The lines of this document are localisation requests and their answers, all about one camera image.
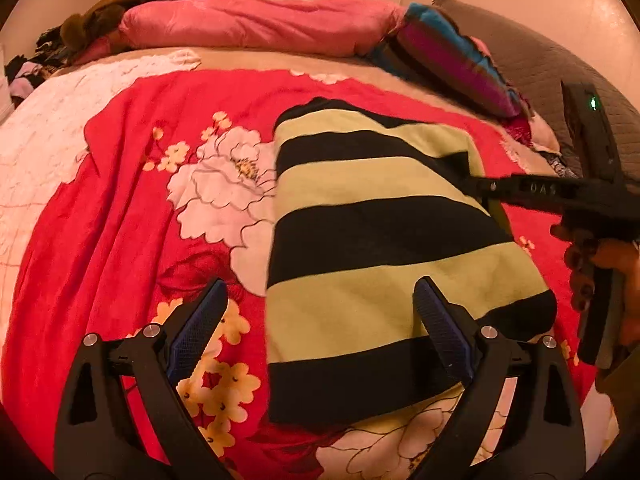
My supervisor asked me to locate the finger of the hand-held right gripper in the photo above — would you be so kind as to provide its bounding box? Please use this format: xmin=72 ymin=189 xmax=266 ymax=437
xmin=462 ymin=175 xmax=567 ymax=212

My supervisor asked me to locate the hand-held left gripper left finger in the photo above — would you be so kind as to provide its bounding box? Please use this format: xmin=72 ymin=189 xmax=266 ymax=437
xmin=54 ymin=277 xmax=236 ymax=480

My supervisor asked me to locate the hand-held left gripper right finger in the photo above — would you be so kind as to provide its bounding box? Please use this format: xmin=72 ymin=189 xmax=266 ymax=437
xmin=407 ymin=277 xmax=586 ymax=480

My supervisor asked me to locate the green black striped sweater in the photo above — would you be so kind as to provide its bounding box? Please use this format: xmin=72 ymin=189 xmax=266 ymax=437
xmin=265 ymin=99 xmax=558 ymax=428

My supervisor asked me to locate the person's right forearm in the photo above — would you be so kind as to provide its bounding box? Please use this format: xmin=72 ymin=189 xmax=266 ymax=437
xmin=595 ymin=345 xmax=640 ymax=411

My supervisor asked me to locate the pile of clothes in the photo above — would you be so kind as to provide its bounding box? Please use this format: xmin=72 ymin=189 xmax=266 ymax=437
xmin=5 ymin=27 xmax=71 ymax=101

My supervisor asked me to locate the person's right hand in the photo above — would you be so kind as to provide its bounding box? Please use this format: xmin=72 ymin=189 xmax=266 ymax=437
xmin=550 ymin=224 xmax=640 ymax=347

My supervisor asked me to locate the red lace cloth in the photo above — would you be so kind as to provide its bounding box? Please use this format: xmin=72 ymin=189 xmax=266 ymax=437
xmin=497 ymin=112 xmax=533 ymax=148

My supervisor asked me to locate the grey quilted headboard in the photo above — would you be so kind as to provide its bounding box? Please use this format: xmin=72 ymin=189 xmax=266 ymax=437
xmin=432 ymin=0 xmax=640 ymax=181

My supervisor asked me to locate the colourful striped pillow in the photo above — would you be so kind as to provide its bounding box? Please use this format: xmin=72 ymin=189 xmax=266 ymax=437
xmin=370 ymin=2 xmax=531 ymax=118

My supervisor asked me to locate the red floral blanket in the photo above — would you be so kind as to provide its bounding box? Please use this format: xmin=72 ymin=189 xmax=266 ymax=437
xmin=0 ymin=47 xmax=621 ymax=480

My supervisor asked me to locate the pink pillow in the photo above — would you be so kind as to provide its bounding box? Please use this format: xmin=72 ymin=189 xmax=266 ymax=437
xmin=75 ymin=0 xmax=408 ymax=63

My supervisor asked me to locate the brown cloth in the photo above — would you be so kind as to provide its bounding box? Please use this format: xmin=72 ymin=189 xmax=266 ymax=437
xmin=60 ymin=0 xmax=216 ymax=53

